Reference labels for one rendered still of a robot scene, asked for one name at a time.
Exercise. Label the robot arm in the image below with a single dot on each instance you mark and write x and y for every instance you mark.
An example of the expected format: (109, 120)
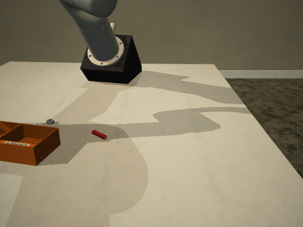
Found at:
(91, 20)

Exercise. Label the orange open bin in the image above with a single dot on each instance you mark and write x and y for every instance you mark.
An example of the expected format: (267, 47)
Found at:
(26, 143)

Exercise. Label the red battery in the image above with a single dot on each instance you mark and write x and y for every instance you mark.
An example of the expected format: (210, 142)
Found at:
(99, 134)

